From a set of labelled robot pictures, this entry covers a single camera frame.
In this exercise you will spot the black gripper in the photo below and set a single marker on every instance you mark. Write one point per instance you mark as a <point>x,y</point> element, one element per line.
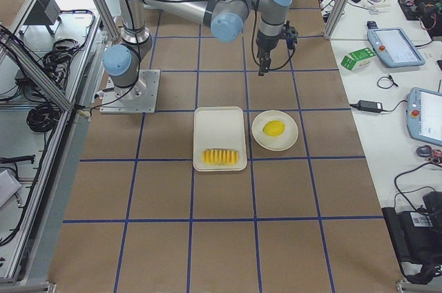
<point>266,43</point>

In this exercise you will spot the yellow lemon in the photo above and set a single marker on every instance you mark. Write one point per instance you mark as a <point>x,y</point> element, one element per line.
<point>274,128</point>

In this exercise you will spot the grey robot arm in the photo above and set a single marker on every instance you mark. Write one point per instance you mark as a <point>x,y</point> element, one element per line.
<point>225,18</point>

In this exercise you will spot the cream round plate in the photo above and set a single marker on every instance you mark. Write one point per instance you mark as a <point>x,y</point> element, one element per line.
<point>280,143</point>

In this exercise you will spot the cream rectangular tray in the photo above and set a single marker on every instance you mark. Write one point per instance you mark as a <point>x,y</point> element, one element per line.
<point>220,127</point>

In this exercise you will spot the green white carton box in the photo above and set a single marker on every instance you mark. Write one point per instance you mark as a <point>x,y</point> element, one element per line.
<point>358,59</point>

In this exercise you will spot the black power adapter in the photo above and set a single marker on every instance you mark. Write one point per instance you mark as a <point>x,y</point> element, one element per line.
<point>370,106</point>

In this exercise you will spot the sliced yellow mango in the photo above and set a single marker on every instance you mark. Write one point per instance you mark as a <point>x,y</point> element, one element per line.
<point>220,157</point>

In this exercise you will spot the blue teach pendant far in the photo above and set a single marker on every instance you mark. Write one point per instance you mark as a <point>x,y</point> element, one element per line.
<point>394,48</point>

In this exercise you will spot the blue teach pendant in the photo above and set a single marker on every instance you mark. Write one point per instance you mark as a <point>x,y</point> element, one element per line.
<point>394,48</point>
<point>424,115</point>

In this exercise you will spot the blue teach pendant near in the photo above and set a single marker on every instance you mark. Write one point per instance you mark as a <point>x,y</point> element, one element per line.
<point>424,115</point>

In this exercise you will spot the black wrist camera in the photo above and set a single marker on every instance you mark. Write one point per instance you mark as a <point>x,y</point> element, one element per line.
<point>290,35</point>

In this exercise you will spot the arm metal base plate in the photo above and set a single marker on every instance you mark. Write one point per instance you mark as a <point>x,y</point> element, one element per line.
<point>141,99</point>

